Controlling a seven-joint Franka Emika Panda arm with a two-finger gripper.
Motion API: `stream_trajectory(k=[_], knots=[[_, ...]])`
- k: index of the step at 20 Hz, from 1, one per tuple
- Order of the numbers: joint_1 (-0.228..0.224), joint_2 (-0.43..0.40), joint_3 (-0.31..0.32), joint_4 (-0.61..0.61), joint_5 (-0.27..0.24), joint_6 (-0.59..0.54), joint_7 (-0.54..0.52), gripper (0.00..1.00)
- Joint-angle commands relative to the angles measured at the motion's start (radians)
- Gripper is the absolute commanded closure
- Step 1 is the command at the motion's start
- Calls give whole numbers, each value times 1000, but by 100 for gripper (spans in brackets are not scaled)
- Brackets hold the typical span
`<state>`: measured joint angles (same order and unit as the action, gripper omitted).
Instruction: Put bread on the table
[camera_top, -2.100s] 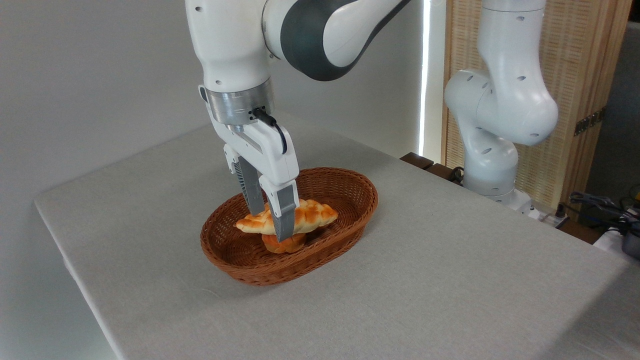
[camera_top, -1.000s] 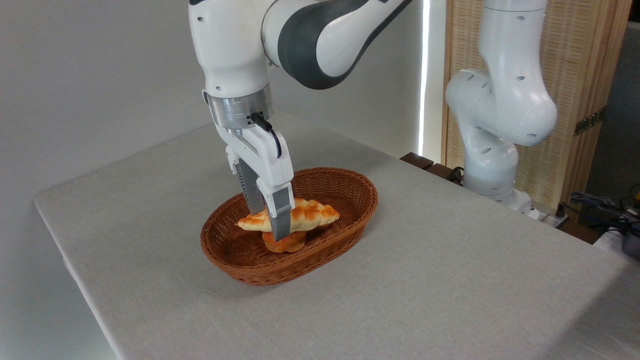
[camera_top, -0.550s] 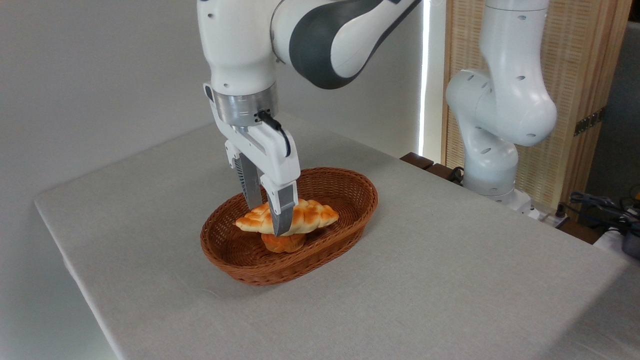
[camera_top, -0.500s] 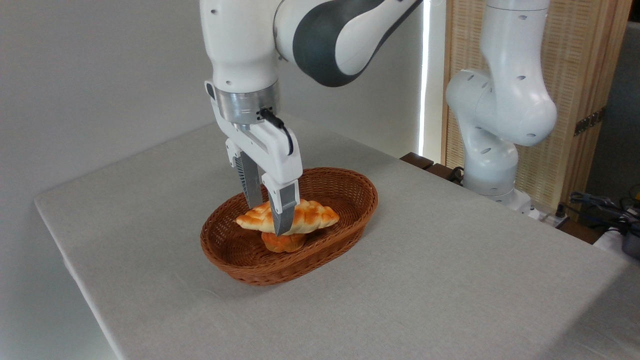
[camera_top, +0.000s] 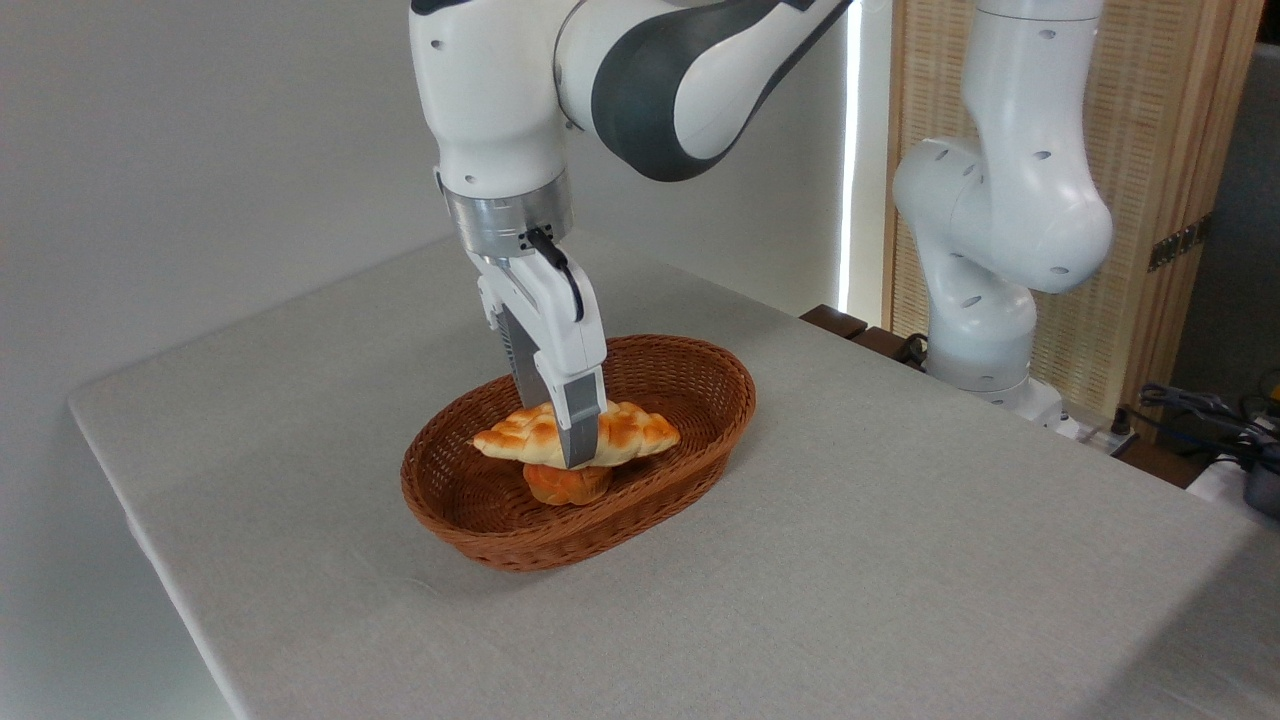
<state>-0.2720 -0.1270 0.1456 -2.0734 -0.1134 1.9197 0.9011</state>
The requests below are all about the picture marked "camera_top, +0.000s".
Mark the brown oval wicker basket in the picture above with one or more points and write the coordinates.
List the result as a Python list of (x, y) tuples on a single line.
[(500, 545)]

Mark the long braided bread loaf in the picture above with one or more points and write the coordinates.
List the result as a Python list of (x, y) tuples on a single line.
[(640, 432)]

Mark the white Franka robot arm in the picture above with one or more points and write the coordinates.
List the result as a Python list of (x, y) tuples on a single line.
[(490, 90)]

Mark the grey device box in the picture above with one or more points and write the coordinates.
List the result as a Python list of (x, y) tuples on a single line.
[(1265, 490)]

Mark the round orange bun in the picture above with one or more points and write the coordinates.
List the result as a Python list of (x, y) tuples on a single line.
[(570, 487)]

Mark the grey tablecloth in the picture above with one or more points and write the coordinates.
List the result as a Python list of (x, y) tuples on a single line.
[(900, 560)]

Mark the dark wooden furniture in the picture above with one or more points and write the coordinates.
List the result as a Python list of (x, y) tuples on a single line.
[(835, 320)]

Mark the white power strip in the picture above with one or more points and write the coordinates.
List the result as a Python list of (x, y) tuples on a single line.
[(1095, 438)]

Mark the bamboo folding screen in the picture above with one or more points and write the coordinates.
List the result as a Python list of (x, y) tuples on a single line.
[(1150, 120)]

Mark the black screen hinge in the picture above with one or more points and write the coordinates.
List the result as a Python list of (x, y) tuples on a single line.
[(1180, 243)]

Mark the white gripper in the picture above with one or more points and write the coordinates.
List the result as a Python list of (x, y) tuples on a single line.
[(560, 320)]

